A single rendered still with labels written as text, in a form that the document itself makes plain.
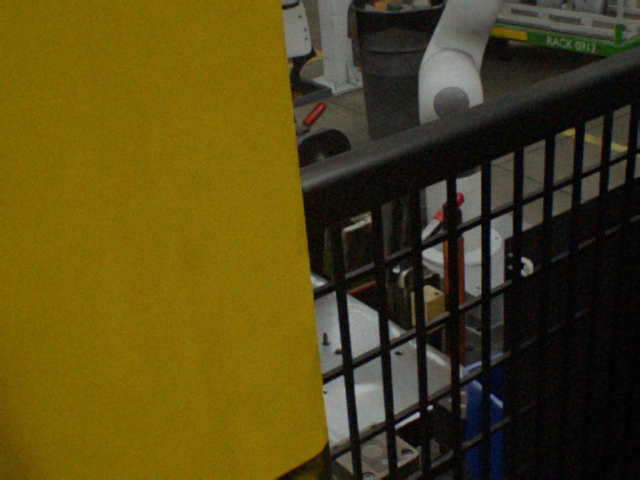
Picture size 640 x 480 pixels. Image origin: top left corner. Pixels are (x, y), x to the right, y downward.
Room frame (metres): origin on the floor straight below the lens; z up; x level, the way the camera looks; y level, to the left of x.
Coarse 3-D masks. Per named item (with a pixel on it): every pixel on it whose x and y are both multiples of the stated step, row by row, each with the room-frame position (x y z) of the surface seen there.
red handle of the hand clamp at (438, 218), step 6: (462, 198) 1.17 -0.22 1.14; (462, 204) 1.17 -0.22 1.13; (438, 216) 1.15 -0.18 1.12; (432, 222) 1.15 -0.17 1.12; (438, 222) 1.15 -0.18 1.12; (426, 228) 1.15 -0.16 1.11; (432, 228) 1.14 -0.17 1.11; (438, 228) 1.14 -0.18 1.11; (426, 234) 1.14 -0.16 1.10; (432, 234) 1.14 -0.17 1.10; (396, 264) 1.12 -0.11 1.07; (396, 270) 1.11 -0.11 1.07
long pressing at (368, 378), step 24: (312, 288) 1.19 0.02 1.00; (336, 312) 1.11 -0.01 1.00; (360, 312) 1.11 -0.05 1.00; (336, 336) 1.05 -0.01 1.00; (360, 336) 1.04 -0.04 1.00; (336, 360) 0.99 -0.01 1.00; (408, 360) 0.97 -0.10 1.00; (432, 360) 0.97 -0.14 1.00; (336, 384) 0.94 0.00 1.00; (360, 384) 0.93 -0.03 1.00; (408, 384) 0.92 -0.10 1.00; (432, 384) 0.92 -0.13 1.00; (336, 408) 0.89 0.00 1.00; (360, 408) 0.88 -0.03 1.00; (432, 408) 0.88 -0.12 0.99; (336, 432) 0.84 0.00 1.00
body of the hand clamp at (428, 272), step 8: (424, 272) 1.12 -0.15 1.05; (432, 272) 1.12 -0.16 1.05; (424, 280) 1.10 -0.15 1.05; (432, 280) 1.11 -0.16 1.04; (440, 280) 1.12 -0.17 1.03; (392, 288) 1.11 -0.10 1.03; (408, 288) 1.09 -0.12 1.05; (440, 288) 1.12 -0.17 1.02; (392, 296) 1.11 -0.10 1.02; (400, 296) 1.10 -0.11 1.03; (408, 296) 1.09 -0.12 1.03; (392, 304) 1.11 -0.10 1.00; (400, 304) 1.10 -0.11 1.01; (408, 304) 1.09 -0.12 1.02; (392, 312) 1.12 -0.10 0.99; (400, 312) 1.10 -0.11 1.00; (408, 312) 1.09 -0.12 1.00; (392, 320) 1.12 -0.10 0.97; (400, 320) 1.10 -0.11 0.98; (408, 320) 1.09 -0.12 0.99; (408, 328) 1.09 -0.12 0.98; (400, 352) 1.12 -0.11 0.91
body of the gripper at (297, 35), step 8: (288, 8) 1.67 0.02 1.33; (296, 8) 1.68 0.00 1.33; (288, 16) 1.68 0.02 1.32; (296, 16) 1.68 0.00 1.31; (304, 16) 1.69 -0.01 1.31; (288, 24) 1.68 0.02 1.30; (296, 24) 1.68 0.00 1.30; (304, 24) 1.68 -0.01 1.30; (288, 32) 1.68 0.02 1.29; (296, 32) 1.68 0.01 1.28; (304, 32) 1.68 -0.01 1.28; (288, 40) 1.68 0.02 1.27; (296, 40) 1.68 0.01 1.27; (304, 40) 1.68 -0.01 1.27; (288, 48) 1.68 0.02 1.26; (296, 48) 1.68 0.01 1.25; (304, 48) 1.68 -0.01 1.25; (288, 56) 1.68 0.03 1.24; (296, 56) 1.69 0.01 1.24
